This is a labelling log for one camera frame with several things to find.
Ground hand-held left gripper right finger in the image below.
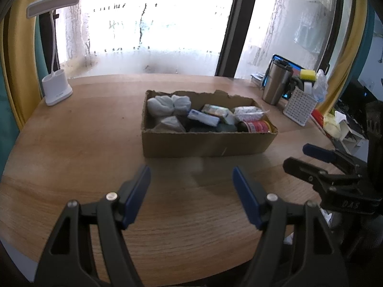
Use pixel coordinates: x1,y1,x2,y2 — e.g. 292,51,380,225
233,166,349,287

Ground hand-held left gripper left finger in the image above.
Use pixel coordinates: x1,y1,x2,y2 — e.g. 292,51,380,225
35,164,152,287

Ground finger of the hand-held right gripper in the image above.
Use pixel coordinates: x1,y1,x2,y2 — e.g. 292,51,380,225
302,143,368,173
283,157,362,199

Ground red metal can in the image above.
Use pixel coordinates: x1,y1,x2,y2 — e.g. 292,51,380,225
238,120,273,133

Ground cardboard box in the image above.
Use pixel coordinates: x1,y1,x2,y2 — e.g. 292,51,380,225
141,90,278,158

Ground clear bag of cotton swabs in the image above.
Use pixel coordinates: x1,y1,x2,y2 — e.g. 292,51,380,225
233,106,270,122

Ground clear plastic bag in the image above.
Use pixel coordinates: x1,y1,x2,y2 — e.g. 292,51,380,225
154,116,186,132

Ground cartoon printed tissue pack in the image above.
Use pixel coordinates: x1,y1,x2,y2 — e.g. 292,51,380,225
201,104,237,124

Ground blue tissue pack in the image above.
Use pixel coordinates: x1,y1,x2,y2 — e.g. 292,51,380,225
187,109,220,127

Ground white socks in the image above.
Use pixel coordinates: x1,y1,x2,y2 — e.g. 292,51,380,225
146,95,192,117

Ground crumpled yellow tissue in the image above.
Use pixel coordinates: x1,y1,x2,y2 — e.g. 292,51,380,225
323,110,349,139

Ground flat red box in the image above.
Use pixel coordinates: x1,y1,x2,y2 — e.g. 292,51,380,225
311,109,332,138

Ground white cardboard carton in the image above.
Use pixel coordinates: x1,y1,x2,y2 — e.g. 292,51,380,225
339,121,369,148

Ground white perforated plastic basket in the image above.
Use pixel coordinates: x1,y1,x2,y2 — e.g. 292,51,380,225
283,88,318,127

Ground thin plastic bag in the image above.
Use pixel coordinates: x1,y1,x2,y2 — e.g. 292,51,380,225
311,69,329,104

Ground dark cloth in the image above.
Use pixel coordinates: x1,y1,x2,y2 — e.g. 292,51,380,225
289,76,304,92

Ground yellow sponge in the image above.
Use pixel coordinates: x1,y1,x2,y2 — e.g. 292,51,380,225
300,69,317,82

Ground stainless steel tumbler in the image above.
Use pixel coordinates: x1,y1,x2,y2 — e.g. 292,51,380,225
262,59,294,106

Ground tablet with blue screen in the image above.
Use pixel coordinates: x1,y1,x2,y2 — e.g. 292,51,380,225
263,54,304,99

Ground yellow curtain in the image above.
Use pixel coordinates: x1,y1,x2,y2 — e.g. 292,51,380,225
0,0,45,129
327,0,370,117

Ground teal curtain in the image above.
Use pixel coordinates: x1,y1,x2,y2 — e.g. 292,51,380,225
344,3,377,96
0,66,20,147

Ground white desk lamp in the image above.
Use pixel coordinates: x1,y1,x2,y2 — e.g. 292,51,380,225
26,0,81,106

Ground black window frame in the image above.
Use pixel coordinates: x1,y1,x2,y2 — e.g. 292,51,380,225
214,0,261,77

